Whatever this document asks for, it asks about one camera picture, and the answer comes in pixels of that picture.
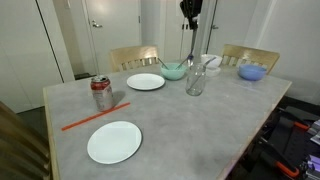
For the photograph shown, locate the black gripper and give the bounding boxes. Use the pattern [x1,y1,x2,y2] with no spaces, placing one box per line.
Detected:
[179,0,204,31]

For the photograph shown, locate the metal spoon with dark handle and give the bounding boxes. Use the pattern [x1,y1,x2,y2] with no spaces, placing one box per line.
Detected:
[185,28,198,68]

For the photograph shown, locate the silver metal spoon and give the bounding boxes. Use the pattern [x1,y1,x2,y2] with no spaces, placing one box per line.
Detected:
[157,57,170,70]

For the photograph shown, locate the white double cabinet doors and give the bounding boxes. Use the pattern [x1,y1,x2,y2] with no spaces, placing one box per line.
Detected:
[163,0,201,63]

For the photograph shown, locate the white bowl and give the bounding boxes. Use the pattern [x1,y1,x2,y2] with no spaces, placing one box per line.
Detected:
[200,54,223,69]

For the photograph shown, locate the silver metal fork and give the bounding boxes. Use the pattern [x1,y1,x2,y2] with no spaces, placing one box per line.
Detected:
[188,56,218,93]

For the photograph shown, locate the clear plastic food container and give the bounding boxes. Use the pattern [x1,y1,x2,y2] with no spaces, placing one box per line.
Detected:
[204,65,222,78]

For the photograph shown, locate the teal bowl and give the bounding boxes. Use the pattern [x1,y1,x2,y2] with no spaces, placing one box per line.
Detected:
[160,62,188,81]

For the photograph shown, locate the clear glass jar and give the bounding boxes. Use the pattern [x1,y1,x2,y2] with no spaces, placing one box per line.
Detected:
[185,63,207,97]

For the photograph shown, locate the light wooden chair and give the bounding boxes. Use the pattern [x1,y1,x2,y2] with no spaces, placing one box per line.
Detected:
[0,101,53,180]
[109,45,160,73]
[219,43,281,75]

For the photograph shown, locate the white round plate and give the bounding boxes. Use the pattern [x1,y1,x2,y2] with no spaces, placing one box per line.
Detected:
[126,73,166,91]
[86,120,143,165]

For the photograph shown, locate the blue plastic bowl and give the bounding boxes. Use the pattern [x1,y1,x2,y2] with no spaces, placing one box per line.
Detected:
[237,64,268,82]

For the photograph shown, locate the red soda can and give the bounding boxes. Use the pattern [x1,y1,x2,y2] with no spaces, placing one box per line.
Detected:
[90,75,115,112]

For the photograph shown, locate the red straw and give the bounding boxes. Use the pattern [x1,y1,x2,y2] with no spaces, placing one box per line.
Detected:
[61,101,132,132]

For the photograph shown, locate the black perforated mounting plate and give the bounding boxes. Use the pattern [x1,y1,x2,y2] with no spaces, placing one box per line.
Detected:
[259,106,320,168]

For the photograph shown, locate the white sliding closet door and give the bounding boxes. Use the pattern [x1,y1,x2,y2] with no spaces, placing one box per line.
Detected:
[0,0,64,114]

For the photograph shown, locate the silver metal utensil handle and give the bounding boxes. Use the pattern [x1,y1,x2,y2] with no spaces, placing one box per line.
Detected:
[175,56,191,70]

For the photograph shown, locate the black clamp with orange handle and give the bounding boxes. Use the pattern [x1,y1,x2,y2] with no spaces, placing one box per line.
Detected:
[283,116,313,132]
[258,136,301,179]

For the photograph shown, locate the grey robot pedestal with lights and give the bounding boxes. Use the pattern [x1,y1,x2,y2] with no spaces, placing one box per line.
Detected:
[301,119,320,180]

